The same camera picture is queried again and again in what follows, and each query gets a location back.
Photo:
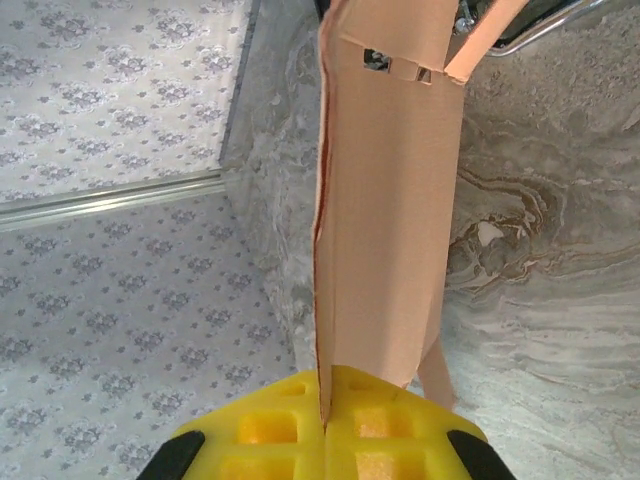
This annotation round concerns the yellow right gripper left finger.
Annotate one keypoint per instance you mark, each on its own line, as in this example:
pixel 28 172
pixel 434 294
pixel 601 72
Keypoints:
pixel 265 430

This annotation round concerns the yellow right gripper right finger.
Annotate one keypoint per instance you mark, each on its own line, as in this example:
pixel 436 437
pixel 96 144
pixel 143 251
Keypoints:
pixel 395 435

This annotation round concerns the salmon cloth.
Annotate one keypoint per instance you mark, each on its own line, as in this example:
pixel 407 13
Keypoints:
pixel 390 200

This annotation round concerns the black rectangular case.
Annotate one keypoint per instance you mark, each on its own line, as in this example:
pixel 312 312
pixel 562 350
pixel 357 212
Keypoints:
pixel 542 15

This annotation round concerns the aluminium frame post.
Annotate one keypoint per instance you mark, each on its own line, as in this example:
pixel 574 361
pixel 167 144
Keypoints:
pixel 100 202

